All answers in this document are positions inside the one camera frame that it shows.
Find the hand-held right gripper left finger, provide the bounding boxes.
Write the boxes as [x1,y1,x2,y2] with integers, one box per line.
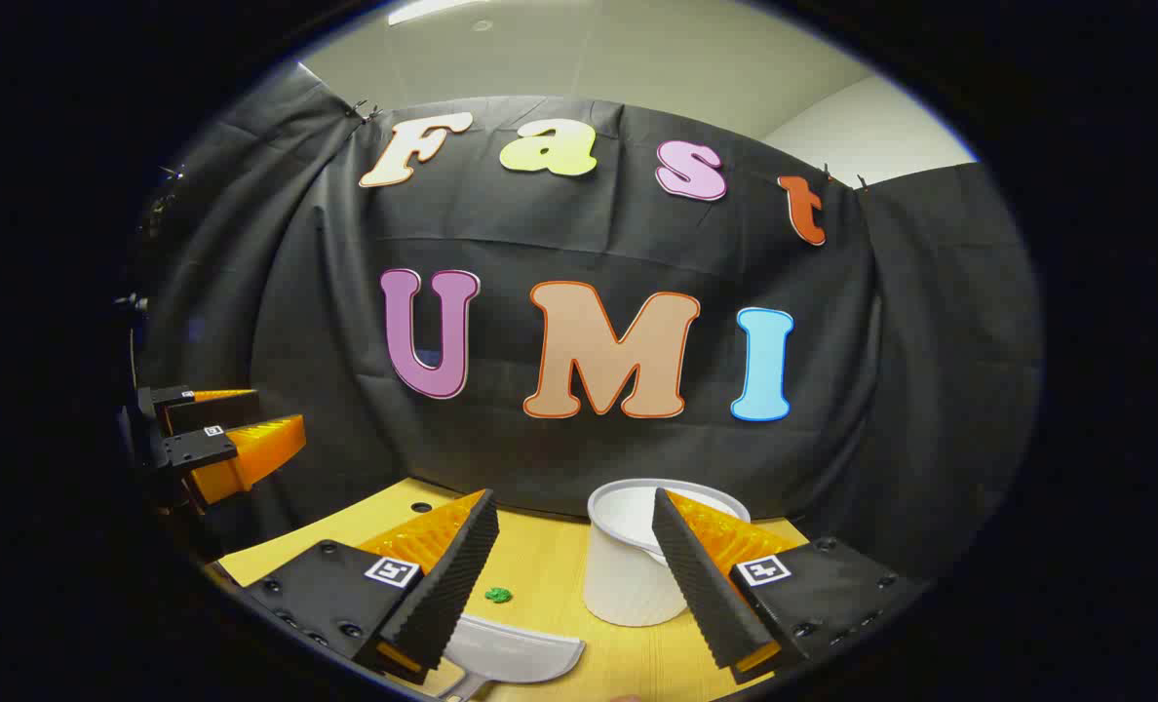
[243,489,500,683]

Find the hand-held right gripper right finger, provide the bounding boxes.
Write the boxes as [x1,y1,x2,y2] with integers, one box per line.
[651,487,921,683]

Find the white ribbed garbage bin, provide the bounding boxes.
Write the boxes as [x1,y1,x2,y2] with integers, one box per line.
[584,478,752,628]

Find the grey plastic dustpan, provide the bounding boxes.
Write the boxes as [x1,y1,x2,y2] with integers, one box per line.
[438,614,587,702]

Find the wooden desktop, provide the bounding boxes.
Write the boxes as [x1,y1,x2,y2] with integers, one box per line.
[204,476,814,702]

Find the black backdrop cloth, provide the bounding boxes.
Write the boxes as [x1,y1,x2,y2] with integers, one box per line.
[135,63,1044,586]

